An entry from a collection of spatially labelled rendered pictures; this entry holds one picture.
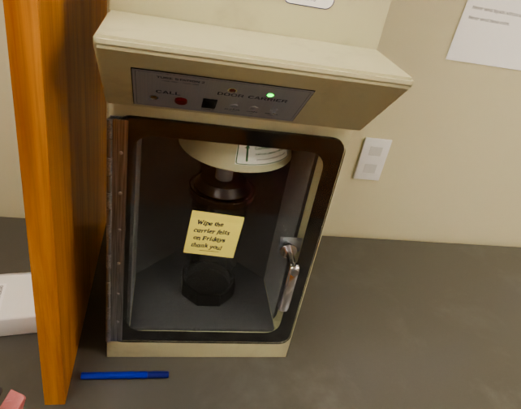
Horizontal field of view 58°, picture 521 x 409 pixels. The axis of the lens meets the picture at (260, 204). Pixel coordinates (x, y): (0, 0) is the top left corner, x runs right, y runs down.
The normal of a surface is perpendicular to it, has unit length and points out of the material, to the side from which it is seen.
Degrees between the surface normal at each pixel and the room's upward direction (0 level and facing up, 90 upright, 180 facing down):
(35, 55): 90
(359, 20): 90
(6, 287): 0
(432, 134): 90
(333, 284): 0
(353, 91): 135
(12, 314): 0
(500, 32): 90
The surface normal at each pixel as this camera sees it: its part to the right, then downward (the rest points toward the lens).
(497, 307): 0.17, -0.84
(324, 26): 0.15, 0.54
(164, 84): -0.02, 0.97
